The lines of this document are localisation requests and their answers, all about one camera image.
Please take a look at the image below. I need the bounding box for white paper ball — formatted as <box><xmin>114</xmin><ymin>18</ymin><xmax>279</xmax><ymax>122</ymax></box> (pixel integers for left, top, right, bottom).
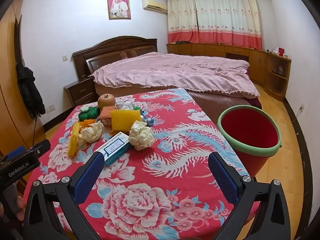
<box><xmin>128</xmin><ymin>120</ymin><xmax>155</xmax><ymax>151</ymax></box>

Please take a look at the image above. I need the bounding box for person's left hand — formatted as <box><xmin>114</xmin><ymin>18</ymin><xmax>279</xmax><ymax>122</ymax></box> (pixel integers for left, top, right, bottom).
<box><xmin>2</xmin><ymin>184</ymin><xmax>26</xmax><ymax>223</ymax></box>

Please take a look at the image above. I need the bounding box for framed wall photo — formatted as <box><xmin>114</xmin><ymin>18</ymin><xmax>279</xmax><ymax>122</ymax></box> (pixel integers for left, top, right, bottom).
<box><xmin>107</xmin><ymin>0</ymin><xmax>132</xmax><ymax>20</ymax></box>

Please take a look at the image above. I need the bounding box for apple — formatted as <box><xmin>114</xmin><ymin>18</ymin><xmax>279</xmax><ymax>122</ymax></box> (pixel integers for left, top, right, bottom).
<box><xmin>97</xmin><ymin>94</ymin><xmax>117</xmax><ymax>110</ymax></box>

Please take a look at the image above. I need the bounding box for dark wooden headboard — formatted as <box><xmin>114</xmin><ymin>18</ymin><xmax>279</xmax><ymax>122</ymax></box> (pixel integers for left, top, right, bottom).
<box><xmin>72</xmin><ymin>36</ymin><xmax>158</xmax><ymax>81</ymax></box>

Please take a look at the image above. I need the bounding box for wall air conditioner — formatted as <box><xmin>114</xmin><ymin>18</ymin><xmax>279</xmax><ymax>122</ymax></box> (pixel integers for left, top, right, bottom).
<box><xmin>141</xmin><ymin>0</ymin><xmax>168</xmax><ymax>14</ymax></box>

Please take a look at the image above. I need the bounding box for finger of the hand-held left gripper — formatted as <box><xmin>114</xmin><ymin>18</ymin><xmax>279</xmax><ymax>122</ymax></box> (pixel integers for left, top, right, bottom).
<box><xmin>30</xmin><ymin>139</ymin><xmax>52</xmax><ymax>158</ymax></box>

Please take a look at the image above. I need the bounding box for long wooden cabinet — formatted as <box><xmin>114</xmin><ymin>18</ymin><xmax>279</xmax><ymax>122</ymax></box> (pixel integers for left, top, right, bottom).
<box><xmin>166</xmin><ymin>43</ymin><xmax>268</xmax><ymax>86</ymax></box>

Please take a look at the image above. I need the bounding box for red floral tablecloth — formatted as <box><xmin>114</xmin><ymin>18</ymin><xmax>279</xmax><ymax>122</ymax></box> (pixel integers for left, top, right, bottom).
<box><xmin>24</xmin><ymin>87</ymin><xmax>258</xmax><ymax>240</ymax></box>

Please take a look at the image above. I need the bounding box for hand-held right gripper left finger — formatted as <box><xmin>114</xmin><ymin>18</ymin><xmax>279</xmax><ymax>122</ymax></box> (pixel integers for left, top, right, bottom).
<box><xmin>24</xmin><ymin>151</ymin><xmax>105</xmax><ymax>240</ymax></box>

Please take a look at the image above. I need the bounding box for green toy vegetable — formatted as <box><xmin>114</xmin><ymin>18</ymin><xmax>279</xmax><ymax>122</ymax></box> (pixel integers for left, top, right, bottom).
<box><xmin>78</xmin><ymin>106</ymin><xmax>100</xmax><ymax>122</ymax></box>

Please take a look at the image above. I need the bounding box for blue white medicine box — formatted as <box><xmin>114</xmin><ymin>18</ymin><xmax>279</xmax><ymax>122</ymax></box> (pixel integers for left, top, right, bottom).
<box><xmin>94</xmin><ymin>131</ymin><xmax>132</xmax><ymax>167</ymax></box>

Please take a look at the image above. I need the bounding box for orange carton box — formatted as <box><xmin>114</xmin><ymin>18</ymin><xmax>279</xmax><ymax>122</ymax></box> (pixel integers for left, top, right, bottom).
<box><xmin>99</xmin><ymin>106</ymin><xmax>118</xmax><ymax>128</ymax></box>

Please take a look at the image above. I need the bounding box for black jacket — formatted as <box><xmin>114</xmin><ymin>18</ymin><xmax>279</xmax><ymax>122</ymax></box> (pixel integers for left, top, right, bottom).
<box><xmin>16</xmin><ymin>62</ymin><xmax>46</xmax><ymax>118</ymax></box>

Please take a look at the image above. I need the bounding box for yellow foam fruit net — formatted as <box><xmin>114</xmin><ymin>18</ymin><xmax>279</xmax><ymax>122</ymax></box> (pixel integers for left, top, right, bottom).
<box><xmin>67</xmin><ymin>122</ymin><xmax>81</xmax><ymax>159</ymax></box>
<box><xmin>111</xmin><ymin>109</ymin><xmax>142</xmax><ymax>134</ymax></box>

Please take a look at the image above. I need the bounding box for dark wooden nightstand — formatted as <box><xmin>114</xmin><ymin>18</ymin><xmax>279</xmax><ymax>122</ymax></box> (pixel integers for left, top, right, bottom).
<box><xmin>63</xmin><ymin>77</ymin><xmax>97</xmax><ymax>107</ymax></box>

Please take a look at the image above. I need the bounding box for wooden corner shelf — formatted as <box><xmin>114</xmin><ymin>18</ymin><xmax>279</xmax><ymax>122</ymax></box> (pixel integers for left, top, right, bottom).
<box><xmin>264</xmin><ymin>52</ymin><xmax>292</xmax><ymax>102</ymax></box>

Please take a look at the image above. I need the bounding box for white paper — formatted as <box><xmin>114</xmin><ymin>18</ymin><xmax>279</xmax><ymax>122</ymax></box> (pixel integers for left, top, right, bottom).
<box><xmin>78</xmin><ymin>121</ymin><xmax>104</xmax><ymax>144</ymax></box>

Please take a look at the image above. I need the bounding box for pink checked blanket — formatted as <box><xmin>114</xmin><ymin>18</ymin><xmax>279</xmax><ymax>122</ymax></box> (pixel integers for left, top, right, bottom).
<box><xmin>91</xmin><ymin>52</ymin><xmax>260</xmax><ymax>99</ymax></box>

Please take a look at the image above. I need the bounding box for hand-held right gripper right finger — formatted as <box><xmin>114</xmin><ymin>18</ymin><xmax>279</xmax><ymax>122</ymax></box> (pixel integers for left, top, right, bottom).
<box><xmin>207</xmin><ymin>151</ymin><xmax>292</xmax><ymax>240</ymax></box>

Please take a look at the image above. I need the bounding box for cream and red floral curtain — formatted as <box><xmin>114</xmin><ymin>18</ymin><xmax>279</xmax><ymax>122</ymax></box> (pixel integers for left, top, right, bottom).
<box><xmin>166</xmin><ymin>0</ymin><xmax>263</xmax><ymax>51</ymax></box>

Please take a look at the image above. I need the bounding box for red bucket with green rim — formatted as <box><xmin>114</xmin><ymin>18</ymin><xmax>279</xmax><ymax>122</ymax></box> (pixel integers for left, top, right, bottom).
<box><xmin>217</xmin><ymin>106</ymin><xmax>282</xmax><ymax>179</ymax></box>

